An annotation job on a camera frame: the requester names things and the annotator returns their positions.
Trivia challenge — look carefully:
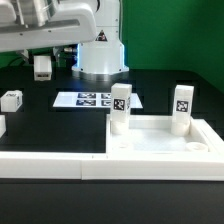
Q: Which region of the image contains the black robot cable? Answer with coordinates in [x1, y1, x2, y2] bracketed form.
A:
[7, 46, 78, 67]

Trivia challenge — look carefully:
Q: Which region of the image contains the white square table top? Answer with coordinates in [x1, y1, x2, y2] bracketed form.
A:
[106, 115, 224, 155]

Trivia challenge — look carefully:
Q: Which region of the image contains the white U-shaped obstacle fence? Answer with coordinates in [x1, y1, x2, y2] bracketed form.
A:
[0, 114, 224, 182]

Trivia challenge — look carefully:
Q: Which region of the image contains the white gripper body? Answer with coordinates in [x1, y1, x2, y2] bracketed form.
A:
[0, 0, 98, 52]

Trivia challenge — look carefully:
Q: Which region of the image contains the white sheet with AprilTags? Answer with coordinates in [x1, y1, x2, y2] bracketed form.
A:
[52, 92, 143, 109]

